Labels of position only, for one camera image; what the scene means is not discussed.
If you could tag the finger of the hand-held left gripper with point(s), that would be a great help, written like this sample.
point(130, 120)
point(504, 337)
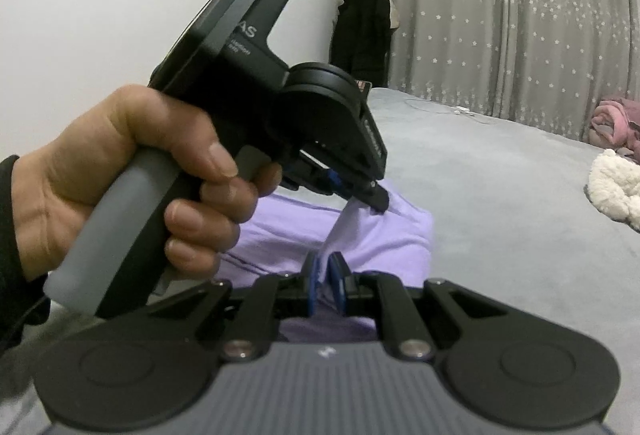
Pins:
point(370, 197)

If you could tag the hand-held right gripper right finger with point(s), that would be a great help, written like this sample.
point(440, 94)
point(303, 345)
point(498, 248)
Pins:
point(336, 287)

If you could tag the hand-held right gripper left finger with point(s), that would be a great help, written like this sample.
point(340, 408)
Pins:
point(311, 295)

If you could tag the purple pants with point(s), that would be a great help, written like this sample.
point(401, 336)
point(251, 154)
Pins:
point(390, 240)

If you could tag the person's left forearm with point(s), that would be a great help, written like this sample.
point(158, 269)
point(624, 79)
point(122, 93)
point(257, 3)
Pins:
point(12, 265)

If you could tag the person's left hand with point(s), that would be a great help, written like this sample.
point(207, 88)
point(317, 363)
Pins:
point(90, 150)

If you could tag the smartphone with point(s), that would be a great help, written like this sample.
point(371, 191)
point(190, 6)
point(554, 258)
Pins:
point(364, 86)

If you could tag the black hanging coat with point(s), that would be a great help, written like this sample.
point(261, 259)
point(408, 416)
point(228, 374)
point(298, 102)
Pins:
point(360, 30)

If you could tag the grey star curtain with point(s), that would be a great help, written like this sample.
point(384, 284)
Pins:
point(500, 15)

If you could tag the white fleece plush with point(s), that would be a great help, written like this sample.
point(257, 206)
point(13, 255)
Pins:
point(612, 190)

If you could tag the pink blanket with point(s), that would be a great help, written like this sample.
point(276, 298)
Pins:
point(617, 125)

